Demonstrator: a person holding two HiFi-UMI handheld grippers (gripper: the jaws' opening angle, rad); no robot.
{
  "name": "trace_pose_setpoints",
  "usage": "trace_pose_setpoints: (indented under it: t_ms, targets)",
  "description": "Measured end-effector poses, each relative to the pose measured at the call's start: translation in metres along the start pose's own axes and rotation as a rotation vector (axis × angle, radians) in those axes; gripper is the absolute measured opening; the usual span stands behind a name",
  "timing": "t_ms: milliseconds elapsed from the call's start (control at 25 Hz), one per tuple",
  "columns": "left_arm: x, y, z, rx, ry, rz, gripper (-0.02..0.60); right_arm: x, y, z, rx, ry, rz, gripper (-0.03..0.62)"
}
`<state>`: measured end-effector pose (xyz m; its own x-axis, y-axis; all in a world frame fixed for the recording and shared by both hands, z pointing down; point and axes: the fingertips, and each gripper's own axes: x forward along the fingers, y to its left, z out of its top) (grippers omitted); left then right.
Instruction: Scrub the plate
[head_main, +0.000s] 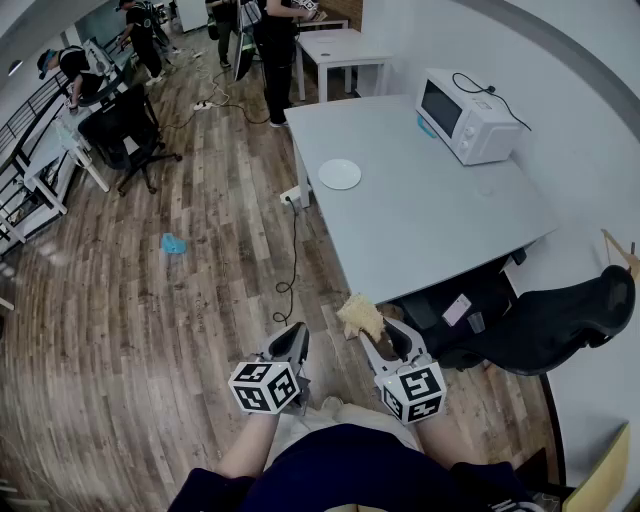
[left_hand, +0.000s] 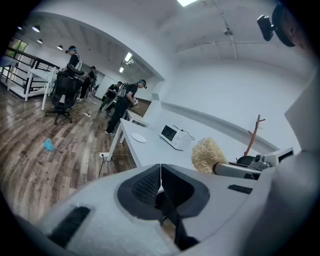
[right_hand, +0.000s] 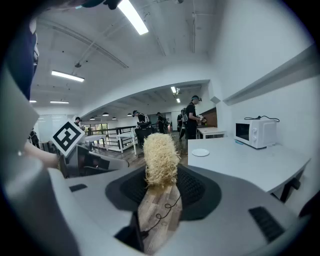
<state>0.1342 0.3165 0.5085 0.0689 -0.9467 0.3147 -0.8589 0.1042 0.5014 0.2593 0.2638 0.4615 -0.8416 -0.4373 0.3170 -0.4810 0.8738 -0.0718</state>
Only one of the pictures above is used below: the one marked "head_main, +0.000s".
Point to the white microwave oven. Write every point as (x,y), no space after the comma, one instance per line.
(475,130)

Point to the white cabinet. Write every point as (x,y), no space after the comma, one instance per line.
(192,15)

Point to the black swivel office chair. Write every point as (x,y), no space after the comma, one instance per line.
(120,127)

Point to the clear plastic cup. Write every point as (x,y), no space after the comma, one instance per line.
(476,322)

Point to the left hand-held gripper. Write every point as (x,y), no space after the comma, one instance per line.
(262,387)

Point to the white floor power strip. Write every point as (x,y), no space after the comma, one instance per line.
(203,105)

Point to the blue cloth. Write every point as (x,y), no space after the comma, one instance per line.
(172,244)

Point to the person's left forearm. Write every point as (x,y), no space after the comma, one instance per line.
(245,450)

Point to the wooden frame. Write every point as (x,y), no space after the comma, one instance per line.
(627,257)

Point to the person's dark blue shirt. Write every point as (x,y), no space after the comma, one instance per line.
(350,475)

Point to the white small table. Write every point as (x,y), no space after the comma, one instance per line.
(345,47)

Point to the person's right forearm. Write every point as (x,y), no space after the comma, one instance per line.
(445,440)

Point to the yellow green board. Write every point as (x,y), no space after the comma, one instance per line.
(605,475)

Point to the white desk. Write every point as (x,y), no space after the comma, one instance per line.
(55,155)

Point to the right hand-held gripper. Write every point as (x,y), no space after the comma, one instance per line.
(415,392)

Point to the black mesh office chair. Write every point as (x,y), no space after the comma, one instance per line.
(550,325)

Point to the yellow sponge piece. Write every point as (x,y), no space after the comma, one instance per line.
(361,316)

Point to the person's beige trousers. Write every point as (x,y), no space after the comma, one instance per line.
(360,417)

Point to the black metal railing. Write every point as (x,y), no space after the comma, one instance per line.
(30,107)

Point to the white round plate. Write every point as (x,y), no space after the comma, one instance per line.
(339,174)

